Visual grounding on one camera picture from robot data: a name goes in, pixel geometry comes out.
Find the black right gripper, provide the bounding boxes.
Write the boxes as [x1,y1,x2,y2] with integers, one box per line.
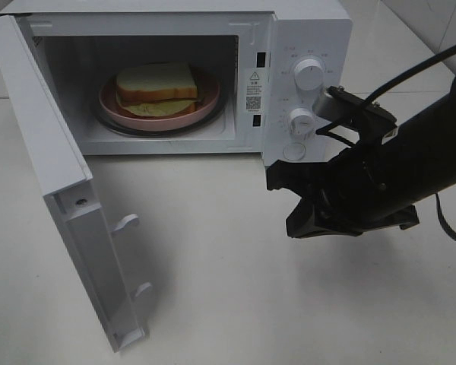
[266,122,420,239]

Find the round white door button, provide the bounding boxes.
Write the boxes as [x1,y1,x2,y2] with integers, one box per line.
[283,142,306,161]

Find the white timer knob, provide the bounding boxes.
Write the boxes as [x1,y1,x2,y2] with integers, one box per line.
[288,108,315,138]

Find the pink round plate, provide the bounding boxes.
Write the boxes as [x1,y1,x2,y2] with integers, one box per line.
[99,67,224,132]

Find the toast sandwich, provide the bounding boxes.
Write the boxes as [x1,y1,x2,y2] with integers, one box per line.
[116,62,199,118]

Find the white microwave door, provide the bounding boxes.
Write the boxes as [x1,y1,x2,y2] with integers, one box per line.
[0,15,152,351]

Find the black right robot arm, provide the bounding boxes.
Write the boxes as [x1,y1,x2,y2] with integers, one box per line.
[266,76,456,238]

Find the upper white power knob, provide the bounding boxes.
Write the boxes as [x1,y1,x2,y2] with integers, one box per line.
[293,56,325,91]

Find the white warning label sticker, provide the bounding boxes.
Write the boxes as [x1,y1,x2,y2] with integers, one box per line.
[242,68,267,114]

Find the glass microwave turntable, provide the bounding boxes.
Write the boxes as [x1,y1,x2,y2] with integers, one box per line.
[90,99,226,138]

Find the white microwave oven body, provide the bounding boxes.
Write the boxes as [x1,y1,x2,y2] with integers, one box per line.
[0,1,352,165]

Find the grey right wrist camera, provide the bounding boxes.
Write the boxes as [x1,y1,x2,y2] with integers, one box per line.
[312,86,397,138]

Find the black camera cable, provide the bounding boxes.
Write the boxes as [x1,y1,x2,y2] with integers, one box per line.
[315,37,456,243]

